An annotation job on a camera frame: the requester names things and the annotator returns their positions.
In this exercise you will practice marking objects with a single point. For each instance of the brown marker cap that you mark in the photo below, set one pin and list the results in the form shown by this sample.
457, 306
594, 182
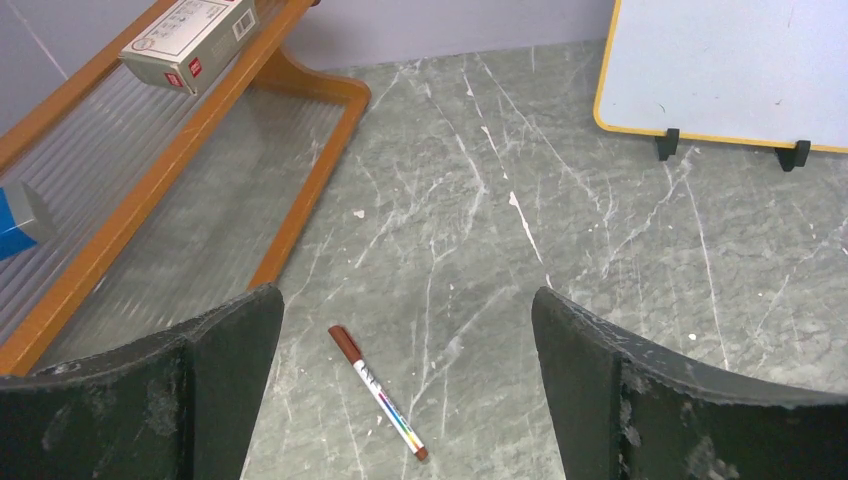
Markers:
346, 343

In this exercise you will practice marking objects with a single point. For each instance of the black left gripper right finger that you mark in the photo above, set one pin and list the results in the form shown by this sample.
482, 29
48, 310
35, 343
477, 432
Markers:
624, 407

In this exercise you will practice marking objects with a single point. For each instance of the white marker pen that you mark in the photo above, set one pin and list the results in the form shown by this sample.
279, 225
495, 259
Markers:
404, 429

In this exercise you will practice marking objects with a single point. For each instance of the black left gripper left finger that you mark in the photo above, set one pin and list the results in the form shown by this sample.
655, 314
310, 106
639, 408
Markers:
177, 404

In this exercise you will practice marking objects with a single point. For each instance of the black whiteboard foot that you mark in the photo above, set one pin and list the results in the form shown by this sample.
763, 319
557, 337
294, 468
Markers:
791, 157
667, 144

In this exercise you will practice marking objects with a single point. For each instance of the black whiteboard foot left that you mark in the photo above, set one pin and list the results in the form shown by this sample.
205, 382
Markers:
667, 144

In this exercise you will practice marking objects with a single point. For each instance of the blue cube block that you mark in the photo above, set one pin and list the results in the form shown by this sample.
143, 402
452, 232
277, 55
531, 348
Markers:
25, 219

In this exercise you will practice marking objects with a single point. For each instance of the yellow framed whiteboard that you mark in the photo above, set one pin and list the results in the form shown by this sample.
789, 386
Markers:
761, 73

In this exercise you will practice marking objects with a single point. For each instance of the orange wooden rack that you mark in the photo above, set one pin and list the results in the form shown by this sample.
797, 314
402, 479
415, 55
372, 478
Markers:
264, 65

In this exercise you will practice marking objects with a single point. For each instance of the black whiteboard foot right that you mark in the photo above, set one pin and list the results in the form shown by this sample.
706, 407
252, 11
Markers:
791, 157

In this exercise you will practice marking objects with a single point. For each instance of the grey cardboard box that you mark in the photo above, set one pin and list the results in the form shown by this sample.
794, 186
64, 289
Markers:
189, 46

